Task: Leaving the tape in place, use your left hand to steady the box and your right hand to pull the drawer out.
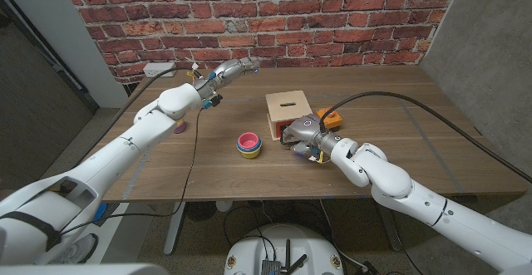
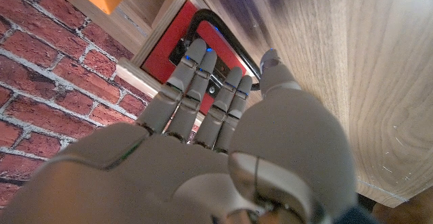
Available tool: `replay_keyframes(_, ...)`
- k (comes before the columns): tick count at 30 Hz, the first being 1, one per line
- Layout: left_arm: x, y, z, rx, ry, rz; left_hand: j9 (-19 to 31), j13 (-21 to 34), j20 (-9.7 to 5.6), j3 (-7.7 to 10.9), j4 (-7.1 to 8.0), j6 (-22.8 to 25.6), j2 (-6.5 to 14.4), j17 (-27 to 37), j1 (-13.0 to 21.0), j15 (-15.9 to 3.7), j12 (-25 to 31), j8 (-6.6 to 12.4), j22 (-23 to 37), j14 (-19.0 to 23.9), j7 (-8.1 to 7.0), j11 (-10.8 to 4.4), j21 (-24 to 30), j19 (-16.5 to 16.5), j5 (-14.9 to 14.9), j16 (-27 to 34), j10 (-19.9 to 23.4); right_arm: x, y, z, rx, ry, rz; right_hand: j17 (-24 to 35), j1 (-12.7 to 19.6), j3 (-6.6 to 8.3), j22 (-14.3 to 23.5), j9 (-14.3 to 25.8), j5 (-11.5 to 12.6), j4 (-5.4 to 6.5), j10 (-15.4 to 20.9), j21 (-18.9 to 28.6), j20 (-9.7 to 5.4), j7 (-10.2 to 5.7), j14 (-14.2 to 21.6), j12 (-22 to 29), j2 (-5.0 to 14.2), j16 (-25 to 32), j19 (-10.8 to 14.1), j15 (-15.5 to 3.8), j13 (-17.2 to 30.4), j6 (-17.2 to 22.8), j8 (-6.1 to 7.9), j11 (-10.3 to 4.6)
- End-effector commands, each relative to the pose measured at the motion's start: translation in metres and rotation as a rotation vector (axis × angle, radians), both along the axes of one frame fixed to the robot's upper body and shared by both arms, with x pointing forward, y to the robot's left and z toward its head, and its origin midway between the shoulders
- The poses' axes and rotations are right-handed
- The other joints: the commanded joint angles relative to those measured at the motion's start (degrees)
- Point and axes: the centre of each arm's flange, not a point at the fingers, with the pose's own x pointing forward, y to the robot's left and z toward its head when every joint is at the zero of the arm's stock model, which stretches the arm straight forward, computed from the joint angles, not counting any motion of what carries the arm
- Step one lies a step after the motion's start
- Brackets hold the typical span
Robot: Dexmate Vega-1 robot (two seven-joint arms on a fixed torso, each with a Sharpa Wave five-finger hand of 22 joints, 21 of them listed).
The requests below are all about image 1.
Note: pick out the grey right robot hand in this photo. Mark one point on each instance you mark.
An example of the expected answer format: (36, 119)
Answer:
(307, 127)

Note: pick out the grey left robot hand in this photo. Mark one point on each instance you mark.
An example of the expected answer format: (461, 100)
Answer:
(226, 72)

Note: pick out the light wooden slotted box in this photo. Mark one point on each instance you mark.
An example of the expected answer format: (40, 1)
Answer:
(287, 104)

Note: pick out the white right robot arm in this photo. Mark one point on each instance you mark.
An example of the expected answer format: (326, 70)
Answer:
(390, 179)

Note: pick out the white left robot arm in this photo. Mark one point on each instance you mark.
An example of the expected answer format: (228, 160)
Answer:
(124, 146)

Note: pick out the orange emergency stop button box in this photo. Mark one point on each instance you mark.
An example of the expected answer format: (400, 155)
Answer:
(334, 119)

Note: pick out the pink nesting cup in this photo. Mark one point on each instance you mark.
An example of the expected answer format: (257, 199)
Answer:
(248, 142)

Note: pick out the blue nesting cup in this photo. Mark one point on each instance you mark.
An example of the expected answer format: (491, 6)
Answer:
(249, 152)

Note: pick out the yellow nesting cup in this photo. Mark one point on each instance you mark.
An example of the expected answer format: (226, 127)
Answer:
(249, 155)

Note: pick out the red brick printed backdrop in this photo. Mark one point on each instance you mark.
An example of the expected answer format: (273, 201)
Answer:
(270, 17)

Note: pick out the white power outlet strip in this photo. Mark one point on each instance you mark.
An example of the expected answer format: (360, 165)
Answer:
(151, 68)

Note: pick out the dark table leg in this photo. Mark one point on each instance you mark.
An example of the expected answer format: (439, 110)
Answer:
(390, 233)

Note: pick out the black round floor base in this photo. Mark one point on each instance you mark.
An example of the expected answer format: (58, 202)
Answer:
(200, 210)

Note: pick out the white robot torso base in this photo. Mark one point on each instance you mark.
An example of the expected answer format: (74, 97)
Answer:
(249, 254)

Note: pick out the grey computer module with antennas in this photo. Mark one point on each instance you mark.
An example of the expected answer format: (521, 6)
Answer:
(272, 266)

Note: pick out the white table leg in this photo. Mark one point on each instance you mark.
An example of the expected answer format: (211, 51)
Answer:
(174, 225)

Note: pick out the blue floor pad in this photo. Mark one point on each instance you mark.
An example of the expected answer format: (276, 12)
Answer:
(99, 214)

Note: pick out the white sneaker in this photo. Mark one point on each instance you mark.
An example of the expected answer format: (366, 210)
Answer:
(77, 250)

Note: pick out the white robot head rim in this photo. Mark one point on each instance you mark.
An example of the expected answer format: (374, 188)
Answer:
(83, 270)

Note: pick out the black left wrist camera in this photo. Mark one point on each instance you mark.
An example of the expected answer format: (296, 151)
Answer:
(214, 99)

